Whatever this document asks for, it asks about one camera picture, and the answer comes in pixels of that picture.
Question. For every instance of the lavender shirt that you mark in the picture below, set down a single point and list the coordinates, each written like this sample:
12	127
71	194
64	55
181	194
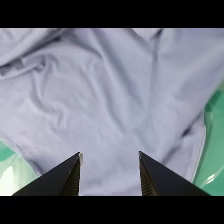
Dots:
100	93

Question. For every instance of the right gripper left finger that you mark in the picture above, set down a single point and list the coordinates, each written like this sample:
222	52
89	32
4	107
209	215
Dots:
63	180

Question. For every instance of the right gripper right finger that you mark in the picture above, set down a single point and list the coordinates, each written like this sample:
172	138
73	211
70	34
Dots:
160	180

